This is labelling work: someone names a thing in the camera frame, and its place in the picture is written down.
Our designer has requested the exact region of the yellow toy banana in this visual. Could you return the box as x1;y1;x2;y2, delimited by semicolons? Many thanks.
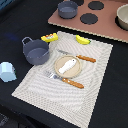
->
76;35;91;45

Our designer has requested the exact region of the yellow toy box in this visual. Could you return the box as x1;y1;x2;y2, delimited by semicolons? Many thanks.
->
41;33;58;43

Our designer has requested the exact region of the light blue toy carton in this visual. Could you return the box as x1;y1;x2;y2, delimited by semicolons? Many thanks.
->
0;62;17;82

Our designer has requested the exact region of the round wooden plate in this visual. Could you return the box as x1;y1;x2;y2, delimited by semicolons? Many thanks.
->
54;55;82;78

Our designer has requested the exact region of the woven beige placemat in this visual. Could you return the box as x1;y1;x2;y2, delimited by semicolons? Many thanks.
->
12;31;112;128

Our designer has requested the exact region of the dark grey pot on stove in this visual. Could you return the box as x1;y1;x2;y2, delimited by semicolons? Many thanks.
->
58;1;78;19

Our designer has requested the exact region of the beige bowl on stove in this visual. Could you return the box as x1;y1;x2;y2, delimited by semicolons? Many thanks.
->
117;4;128;30

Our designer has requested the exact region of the fork with wooden handle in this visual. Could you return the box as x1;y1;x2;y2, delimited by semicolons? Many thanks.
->
44;71;84;89

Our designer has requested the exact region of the knife with wooden handle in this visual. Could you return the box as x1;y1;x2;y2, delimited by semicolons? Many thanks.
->
57;49;96;63

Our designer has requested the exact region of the grey pot with handle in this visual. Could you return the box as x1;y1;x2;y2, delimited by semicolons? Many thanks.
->
22;37;49;65

